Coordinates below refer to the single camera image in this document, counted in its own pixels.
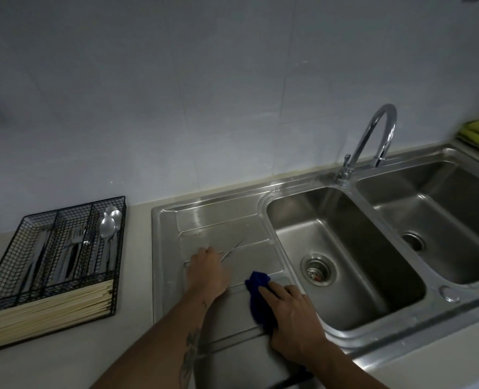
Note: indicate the stainless steel double sink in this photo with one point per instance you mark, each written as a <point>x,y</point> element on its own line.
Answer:
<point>344,259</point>

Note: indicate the dark blue cloth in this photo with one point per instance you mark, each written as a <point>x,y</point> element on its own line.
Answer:
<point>259,307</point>

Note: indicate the person's right hand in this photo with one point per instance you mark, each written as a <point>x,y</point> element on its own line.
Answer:
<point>296,324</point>

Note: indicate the bundle of wooden chopsticks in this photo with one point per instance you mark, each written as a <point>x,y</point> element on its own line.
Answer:
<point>49,311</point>

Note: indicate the person's left hand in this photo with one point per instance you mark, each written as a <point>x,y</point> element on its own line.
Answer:
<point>207,275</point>

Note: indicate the person's left forearm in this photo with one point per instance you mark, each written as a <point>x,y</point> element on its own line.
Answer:
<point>158,348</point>

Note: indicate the chrome faucet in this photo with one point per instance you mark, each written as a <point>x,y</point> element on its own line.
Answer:
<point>389,109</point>

